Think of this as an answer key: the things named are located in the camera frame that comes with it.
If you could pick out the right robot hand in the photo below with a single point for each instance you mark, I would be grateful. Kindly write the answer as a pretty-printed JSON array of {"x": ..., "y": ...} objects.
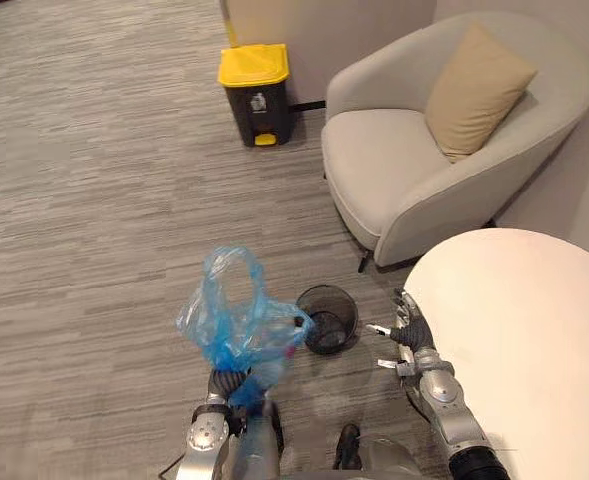
[{"x": 414, "y": 332}]

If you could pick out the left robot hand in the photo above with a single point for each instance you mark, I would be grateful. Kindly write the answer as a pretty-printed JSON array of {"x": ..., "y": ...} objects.
[{"x": 224, "y": 381}]

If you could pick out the blue plastic rubbish bag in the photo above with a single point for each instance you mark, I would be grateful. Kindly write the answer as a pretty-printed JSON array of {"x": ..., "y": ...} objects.
[{"x": 244, "y": 320}]

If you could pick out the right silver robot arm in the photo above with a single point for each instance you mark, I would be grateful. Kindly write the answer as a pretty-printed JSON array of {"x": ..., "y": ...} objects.
[{"x": 449, "y": 405}]

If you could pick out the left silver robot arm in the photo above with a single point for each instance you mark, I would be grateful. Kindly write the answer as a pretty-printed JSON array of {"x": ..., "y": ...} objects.
[{"x": 209, "y": 440}]

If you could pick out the small black mesh bin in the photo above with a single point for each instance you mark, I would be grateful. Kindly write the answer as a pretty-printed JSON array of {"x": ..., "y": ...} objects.
[{"x": 328, "y": 320}]

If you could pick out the round white tea table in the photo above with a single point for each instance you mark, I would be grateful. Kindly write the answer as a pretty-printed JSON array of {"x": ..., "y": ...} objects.
[{"x": 519, "y": 360}]

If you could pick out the black trash can yellow lid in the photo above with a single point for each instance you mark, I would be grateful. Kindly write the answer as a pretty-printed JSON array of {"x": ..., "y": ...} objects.
[{"x": 255, "y": 95}]

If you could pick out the light grey armchair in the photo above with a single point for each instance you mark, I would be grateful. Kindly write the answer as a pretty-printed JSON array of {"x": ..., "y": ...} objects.
[{"x": 439, "y": 150}]

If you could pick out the beige cushion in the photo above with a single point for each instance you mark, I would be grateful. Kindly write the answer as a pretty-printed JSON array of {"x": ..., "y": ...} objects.
[{"x": 474, "y": 95}]

